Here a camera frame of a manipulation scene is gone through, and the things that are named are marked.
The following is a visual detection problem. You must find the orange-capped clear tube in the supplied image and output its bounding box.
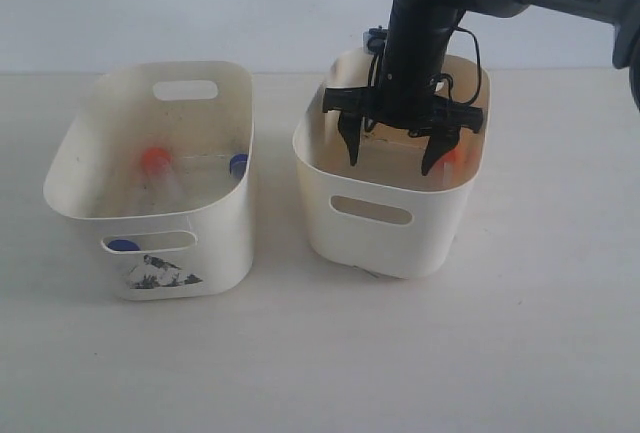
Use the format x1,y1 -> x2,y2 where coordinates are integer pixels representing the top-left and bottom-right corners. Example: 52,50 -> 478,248
436,148 -> 476,189
133,146 -> 186,215

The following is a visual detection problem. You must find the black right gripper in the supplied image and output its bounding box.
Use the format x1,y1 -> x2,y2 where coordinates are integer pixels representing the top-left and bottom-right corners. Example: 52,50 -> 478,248
322,52 -> 484,176

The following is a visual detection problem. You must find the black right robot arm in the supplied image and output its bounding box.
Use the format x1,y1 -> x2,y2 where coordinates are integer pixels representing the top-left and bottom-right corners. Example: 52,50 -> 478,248
322,0 -> 639,173

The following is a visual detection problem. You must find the cream plastic bin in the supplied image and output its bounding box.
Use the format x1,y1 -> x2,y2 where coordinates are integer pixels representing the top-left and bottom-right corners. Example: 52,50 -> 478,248
43,61 -> 256,301
293,47 -> 489,279

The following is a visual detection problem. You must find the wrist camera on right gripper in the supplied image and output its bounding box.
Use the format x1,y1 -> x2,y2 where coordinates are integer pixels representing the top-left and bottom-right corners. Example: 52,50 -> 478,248
363,26 -> 388,55

